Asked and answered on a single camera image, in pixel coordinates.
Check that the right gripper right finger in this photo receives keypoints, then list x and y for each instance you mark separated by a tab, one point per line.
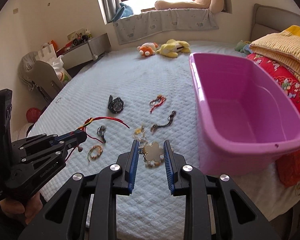
216	207

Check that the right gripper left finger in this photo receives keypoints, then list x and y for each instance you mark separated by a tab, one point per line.
86	198

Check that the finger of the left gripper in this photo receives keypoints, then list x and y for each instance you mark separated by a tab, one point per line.
71	139

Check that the gold chain yellow charm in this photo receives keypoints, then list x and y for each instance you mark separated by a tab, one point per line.
140	134

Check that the person's left hand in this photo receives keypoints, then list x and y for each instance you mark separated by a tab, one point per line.
26	214

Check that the light blue bed cover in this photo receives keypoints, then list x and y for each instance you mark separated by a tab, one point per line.
159	93

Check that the red basket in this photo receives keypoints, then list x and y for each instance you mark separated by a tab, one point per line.
33	114

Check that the black wrist watch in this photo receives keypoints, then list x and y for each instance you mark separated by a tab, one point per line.
116	105

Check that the grey chair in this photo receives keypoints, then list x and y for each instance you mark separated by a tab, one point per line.
39	75

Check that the white plastic bag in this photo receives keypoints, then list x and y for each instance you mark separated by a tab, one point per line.
62	74

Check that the grey white desk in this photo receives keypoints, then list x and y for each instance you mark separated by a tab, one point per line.
82	48

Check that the white paper bag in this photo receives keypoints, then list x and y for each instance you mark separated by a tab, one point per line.
46	54

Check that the pink plastic tub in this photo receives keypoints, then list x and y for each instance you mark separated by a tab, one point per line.
245	120

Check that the orange plush toy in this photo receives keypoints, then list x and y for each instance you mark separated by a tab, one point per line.
147	49

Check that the grey patterned window cloth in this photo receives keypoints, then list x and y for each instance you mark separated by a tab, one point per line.
137	27

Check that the yellow plush toy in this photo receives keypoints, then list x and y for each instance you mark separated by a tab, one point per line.
172	48

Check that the blue plush toy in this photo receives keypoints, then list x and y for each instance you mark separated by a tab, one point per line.
123	11

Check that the green plush toy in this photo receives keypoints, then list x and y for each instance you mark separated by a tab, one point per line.
243	47

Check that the yellow striped quilt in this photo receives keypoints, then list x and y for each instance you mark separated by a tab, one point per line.
283	47

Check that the grey bed headboard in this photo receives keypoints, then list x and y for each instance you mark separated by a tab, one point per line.
267	20

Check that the large beige teddy bear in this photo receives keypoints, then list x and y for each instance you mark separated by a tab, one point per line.
215	6

